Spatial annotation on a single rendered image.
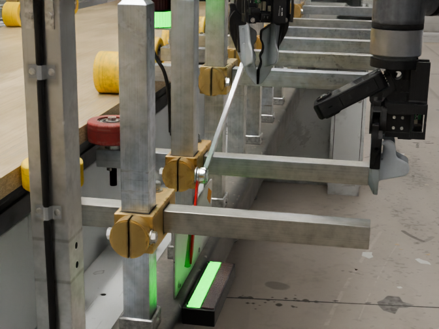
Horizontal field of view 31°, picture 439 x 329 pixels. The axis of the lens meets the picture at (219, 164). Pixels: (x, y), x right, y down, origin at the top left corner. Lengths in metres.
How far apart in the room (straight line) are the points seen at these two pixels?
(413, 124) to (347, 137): 2.61
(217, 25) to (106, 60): 0.23
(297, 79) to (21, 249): 0.59
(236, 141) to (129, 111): 0.78
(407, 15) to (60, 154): 0.62
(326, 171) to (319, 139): 2.71
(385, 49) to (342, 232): 0.31
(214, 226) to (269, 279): 1.91
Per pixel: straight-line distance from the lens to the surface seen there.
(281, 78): 1.45
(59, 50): 0.68
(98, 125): 1.25
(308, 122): 3.92
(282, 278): 2.92
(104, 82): 1.50
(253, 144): 1.96
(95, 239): 1.47
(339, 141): 3.80
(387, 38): 1.16
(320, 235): 0.99
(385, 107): 1.18
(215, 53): 1.42
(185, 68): 1.18
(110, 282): 1.38
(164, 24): 1.17
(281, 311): 2.68
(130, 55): 0.93
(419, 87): 1.19
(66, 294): 0.74
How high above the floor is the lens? 1.19
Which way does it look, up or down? 16 degrees down
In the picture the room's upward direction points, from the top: 1 degrees clockwise
